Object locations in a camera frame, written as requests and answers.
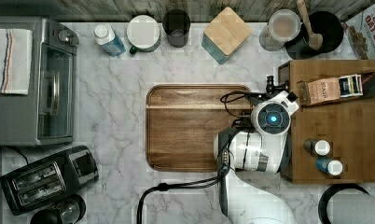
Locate wooden spoon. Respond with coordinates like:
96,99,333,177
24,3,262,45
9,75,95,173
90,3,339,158
297,0,323,50

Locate silver toaster oven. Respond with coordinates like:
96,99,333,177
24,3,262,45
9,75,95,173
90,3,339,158
0,16,79,147

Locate black round base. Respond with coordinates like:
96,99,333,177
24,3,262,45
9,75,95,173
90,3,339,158
318,184,375,224

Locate blue salt shaker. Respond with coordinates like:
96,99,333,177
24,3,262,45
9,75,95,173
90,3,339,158
315,157,343,175

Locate dark grey cup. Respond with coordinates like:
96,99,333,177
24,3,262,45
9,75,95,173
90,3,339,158
162,9,190,48

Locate black and silver toaster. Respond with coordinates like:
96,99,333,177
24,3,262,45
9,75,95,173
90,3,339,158
0,146,99,216

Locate blue and white bottle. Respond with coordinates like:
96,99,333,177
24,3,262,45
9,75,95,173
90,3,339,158
93,23,126,57

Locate brown tea packets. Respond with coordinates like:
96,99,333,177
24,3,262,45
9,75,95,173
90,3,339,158
307,77,340,105

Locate wooden drawer cabinet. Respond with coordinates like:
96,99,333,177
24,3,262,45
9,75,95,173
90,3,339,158
278,60,375,184

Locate colourful tea bags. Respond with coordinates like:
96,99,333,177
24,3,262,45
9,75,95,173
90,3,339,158
339,74,363,98

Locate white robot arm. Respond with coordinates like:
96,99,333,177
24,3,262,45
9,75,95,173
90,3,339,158
214,76,299,224

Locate wooden tea bag caddy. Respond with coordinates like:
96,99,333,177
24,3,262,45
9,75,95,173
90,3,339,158
297,73,375,106

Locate grey pepper shaker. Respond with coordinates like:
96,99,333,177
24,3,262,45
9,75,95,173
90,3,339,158
303,139,330,156

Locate clear container with white lid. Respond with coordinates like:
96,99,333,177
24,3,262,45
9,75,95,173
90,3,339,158
259,9,301,51

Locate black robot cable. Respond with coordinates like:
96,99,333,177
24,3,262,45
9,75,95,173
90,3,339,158
136,90,255,224

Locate cereal box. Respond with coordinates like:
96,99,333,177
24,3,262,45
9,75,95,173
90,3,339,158
345,4,375,60

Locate green mug with white lid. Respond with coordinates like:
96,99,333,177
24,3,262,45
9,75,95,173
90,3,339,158
127,15,160,55

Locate black utensil pot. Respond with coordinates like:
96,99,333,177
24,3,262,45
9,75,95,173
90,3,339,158
285,11,343,60

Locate striped white dish towel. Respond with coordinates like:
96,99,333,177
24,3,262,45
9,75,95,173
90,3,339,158
0,29,33,95

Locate teal canister with wooden lid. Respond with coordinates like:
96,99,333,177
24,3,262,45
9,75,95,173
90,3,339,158
201,7,252,64

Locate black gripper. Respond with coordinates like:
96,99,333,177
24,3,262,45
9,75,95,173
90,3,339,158
266,76,289,95

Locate wooden serving tray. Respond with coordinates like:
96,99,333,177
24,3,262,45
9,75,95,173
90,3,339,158
146,84,251,172

